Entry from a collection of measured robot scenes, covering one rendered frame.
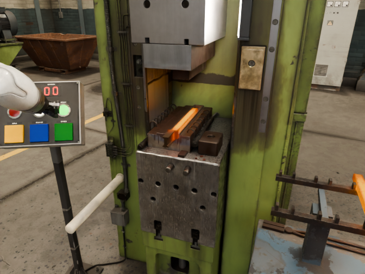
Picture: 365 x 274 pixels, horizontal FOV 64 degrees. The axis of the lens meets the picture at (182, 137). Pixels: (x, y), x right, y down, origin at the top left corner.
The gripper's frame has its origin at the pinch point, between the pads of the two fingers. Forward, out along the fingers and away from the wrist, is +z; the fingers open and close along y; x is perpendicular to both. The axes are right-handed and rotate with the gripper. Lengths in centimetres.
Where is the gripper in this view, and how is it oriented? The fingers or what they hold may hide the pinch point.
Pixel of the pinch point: (52, 112)
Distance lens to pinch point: 122.4
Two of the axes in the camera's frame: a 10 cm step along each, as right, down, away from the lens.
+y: 9.9, -0.5, 1.1
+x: -0.6, -9.9, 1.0
